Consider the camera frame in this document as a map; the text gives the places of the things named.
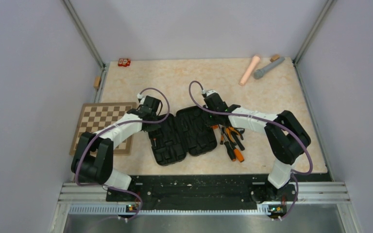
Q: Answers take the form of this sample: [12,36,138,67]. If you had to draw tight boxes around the aluminium frame rail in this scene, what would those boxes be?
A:
[50,177,361,233]

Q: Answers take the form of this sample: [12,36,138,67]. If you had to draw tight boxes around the pink toy microphone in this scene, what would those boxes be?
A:
[238,54,261,86]

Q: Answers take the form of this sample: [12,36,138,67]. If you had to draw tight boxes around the wooden block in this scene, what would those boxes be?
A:
[93,76,102,90]
[270,54,281,62]

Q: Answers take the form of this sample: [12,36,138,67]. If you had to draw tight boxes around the red toy car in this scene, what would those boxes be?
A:
[118,58,131,67]

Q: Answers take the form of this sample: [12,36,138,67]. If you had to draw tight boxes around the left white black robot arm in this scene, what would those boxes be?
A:
[71,95,162,201]

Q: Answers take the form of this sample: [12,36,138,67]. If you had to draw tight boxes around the orange handled pliers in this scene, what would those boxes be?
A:
[222,126,244,143]

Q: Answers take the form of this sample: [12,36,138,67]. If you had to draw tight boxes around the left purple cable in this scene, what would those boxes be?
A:
[74,87,171,222]

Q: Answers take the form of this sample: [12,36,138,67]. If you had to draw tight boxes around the long orange handled screwdriver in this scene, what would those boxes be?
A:
[227,138,245,163]

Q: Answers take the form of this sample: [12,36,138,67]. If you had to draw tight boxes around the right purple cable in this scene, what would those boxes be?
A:
[188,80,314,222]

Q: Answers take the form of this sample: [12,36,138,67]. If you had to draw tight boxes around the grey toy microphone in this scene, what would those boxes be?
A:
[254,57,285,80]

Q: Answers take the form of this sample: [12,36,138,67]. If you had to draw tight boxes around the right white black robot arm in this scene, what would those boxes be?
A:
[203,90,311,203]

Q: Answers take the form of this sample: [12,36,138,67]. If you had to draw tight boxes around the purple cable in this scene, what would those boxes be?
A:
[188,80,314,222]
[74,87,171,222]

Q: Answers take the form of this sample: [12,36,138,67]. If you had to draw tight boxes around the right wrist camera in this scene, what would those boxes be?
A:
[202,89,217,98]

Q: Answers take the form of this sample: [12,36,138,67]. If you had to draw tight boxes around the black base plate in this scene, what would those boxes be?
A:
[106,174,296,211]

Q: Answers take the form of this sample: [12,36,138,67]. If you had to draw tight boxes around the black plastic tool case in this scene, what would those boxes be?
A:
[148,106,218,166]

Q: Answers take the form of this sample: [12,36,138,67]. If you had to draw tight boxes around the wooden chessboard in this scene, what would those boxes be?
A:
[69,102,137,156]

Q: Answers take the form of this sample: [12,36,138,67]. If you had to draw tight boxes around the left wooden block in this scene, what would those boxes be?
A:
[93,76,102,90]

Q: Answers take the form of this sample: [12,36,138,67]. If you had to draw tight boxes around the back wooden block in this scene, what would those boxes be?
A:
[270,54,281,62]

